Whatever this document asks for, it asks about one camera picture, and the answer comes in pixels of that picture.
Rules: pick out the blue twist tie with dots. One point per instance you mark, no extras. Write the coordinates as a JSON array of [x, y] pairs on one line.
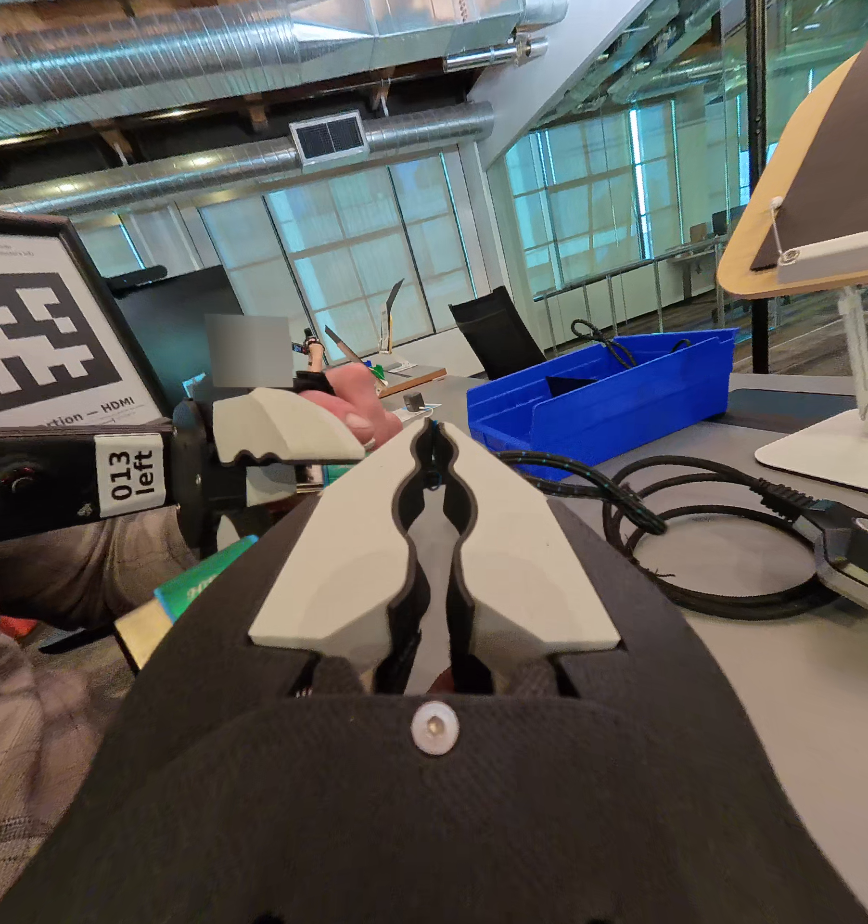
[[431, 478]]

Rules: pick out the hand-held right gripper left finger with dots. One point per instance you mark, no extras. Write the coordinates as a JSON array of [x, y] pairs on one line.
[[340, 563]]

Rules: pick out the wooden-edged black board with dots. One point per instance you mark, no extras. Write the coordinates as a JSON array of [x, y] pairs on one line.
[[852, 144]]

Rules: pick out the round duct with vent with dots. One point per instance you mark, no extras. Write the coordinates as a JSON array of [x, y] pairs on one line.
[[188, 166]]

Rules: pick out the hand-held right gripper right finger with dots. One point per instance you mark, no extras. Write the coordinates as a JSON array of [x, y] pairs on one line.
[[535, 570]]

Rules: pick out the round silver duct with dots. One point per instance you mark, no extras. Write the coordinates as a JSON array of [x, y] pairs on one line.
[[116, 65]]

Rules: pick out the person's left forearm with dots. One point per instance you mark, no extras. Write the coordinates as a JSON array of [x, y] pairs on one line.
[[80, 570]]

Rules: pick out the blue plastic bin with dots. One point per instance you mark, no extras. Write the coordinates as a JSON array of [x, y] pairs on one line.
[[621, 411]]

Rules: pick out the black framed marker sign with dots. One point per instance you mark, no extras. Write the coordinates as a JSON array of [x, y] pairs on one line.
[[44, 339]]

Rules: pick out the white plastic bar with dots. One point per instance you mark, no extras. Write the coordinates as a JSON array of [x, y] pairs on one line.
[[845, 256]]

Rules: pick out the black floor lamp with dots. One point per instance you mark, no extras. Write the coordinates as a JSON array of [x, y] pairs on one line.
[[756, 180]]

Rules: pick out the person's left hand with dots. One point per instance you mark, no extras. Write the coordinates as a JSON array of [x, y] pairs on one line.
[[365, 411]]

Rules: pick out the black partition panel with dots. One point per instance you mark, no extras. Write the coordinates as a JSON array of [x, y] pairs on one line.
[[167, 325]]

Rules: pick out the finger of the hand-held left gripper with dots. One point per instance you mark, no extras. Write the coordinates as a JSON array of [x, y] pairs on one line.
[[271, 483], [282, 426]]

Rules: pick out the person's right hand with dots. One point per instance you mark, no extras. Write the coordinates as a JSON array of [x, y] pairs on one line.
[[442, 682]]

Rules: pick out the thin white stand post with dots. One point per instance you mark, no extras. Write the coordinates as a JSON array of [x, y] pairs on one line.
[[860, 346]]

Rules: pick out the tan black open case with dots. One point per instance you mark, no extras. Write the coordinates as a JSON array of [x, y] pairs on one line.
[[391, 317]]

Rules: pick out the wooden-edged desk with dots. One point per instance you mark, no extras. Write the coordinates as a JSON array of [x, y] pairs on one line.
[[412, 379]]

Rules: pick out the black mesh chair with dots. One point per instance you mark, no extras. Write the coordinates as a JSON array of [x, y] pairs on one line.
[[495, 332]]

